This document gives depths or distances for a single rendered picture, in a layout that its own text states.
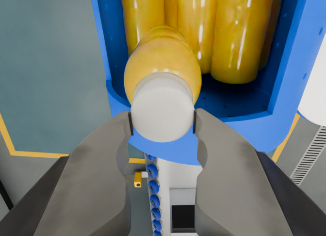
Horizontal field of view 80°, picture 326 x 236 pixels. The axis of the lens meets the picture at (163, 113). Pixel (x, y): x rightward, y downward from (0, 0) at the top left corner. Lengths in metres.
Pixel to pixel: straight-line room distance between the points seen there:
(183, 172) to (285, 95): 0.52
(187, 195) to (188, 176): 0.07
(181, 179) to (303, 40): 0.59
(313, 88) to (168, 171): 0.46
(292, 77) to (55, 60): 1.55
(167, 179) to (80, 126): 1.25
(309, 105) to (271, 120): 0.28
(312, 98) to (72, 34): 1.38
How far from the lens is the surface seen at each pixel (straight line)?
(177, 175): 0.70
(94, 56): 1.52
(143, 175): 0.75
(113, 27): 0.34
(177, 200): 0.73
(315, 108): 0.52
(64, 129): 1.92
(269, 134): 0.25
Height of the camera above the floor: 1.39
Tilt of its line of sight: 59 degrees down
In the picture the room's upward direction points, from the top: 180 degrees counter-clockwise
